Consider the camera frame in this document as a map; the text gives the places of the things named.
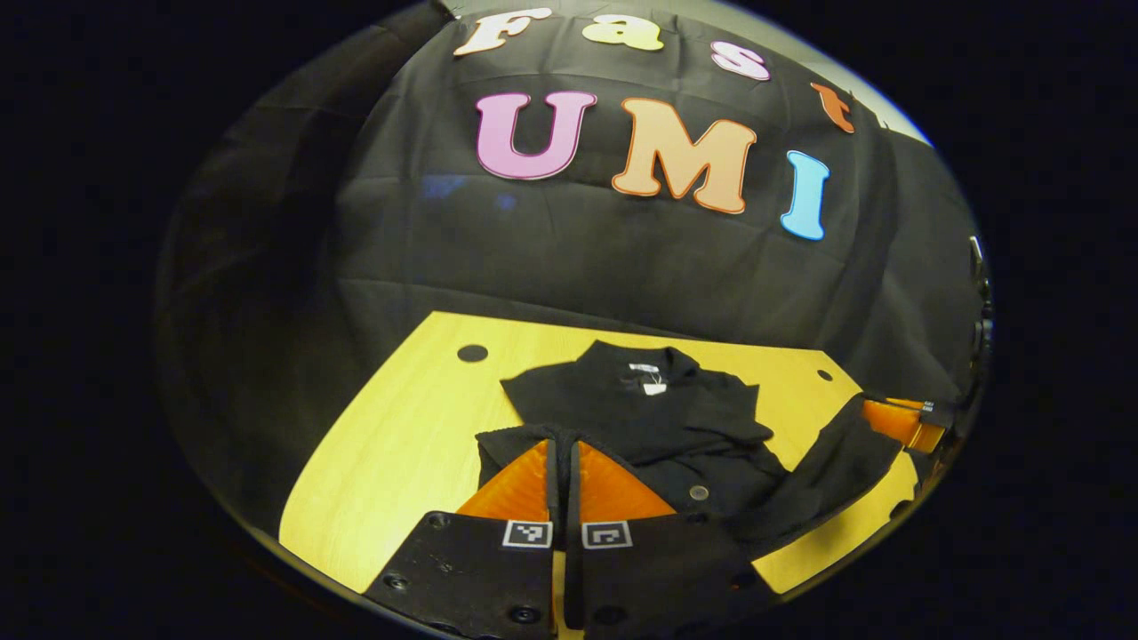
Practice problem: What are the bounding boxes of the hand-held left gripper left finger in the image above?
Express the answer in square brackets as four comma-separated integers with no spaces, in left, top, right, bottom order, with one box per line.
[365,436,563,640]

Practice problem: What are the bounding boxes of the black button shirt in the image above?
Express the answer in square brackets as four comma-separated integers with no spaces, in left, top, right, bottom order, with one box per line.
[476,340,957,561]

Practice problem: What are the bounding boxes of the black backdrop cloth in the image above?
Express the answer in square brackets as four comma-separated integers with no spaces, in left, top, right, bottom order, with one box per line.
[156,4,988,534]

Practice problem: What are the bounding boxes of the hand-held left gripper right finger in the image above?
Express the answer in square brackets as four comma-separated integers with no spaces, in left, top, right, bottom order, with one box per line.
[565,437,767,636]

